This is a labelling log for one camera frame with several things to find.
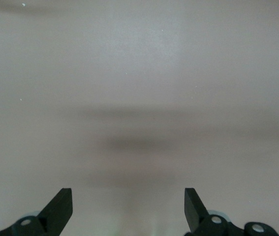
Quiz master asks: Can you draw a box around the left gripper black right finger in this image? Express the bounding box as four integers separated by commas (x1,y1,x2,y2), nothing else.
184,187,279,236

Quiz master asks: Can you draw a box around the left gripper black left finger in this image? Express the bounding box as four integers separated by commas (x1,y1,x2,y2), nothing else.
0,188,73,236

